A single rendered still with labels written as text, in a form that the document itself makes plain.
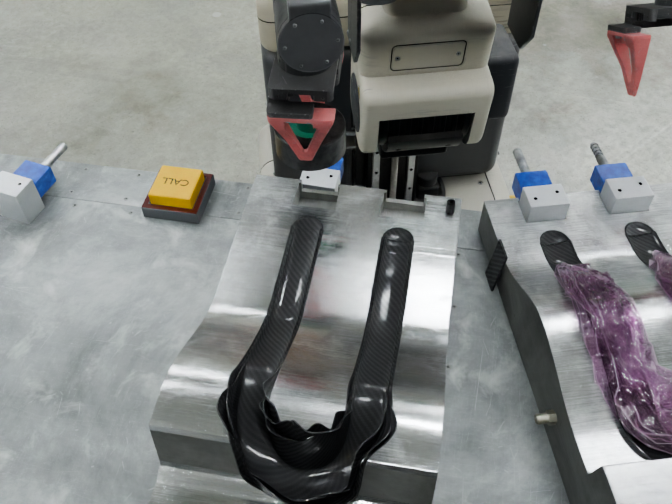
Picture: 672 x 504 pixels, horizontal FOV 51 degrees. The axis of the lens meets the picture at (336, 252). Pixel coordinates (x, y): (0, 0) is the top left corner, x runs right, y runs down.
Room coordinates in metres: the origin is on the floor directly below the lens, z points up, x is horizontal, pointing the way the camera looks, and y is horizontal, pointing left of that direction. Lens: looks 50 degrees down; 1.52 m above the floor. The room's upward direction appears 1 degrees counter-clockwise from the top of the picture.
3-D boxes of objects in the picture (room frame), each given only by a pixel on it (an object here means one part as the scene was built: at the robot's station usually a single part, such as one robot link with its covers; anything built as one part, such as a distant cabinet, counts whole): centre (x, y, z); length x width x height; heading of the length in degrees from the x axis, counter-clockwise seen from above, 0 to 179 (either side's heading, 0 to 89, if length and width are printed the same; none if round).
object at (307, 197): (0.62, 0.02, 0.87); 0.05 x 0.05 x 0.04; 79
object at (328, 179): (0.73, 0.01, 0.83); 0.13 x 0.05 x 0.05; 167
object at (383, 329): (0.40, 0.01, 0.92); 0.35 x 0.16 x 0.09; 169
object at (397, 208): (0.60, -0.08, 0.87); 0.05 x 0.05 x 0.04; 79
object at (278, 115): (0.59, 0.03, 1.04); 0.07 x 0.07 x 0.09; 84
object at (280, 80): (0.62, 0.03, 1.11); 0.10 x 0.07 x 0.07; 174
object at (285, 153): (0.61, 0.03, 0.99); 0.08 x 0.08 x 0.04
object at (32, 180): (0.73, 0.42, 0.83); 0.13 x 0.05 x 0.05; 158
